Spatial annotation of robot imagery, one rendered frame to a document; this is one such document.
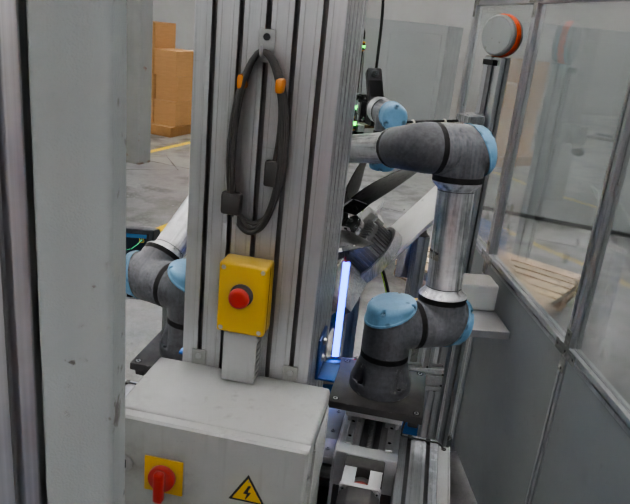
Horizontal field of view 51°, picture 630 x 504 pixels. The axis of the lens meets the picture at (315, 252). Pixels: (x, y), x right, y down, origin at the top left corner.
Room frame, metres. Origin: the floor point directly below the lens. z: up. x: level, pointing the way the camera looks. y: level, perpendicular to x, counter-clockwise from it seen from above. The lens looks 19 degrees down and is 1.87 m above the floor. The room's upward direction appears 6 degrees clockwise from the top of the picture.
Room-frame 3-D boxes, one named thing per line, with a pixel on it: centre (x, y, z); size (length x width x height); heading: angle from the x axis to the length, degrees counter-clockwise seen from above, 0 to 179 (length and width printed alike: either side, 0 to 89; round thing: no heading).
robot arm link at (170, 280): (1.53, 0.30, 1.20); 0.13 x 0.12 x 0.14; 63
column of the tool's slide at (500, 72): (2.71, -0.63, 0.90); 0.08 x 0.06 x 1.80; 39
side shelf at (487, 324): (2.41, -0.61, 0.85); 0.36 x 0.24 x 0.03; 4
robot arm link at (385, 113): (1.89, -0.17, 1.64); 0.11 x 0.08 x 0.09; 15
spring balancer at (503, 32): (2.71, -0.63, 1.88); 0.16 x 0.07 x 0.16; 39
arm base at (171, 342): (1.53, 0.30, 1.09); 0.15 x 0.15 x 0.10
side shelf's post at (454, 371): (2.41, -0.61, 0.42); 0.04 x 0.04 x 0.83; 4
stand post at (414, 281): (2.41, -0.39, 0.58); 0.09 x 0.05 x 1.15; 4
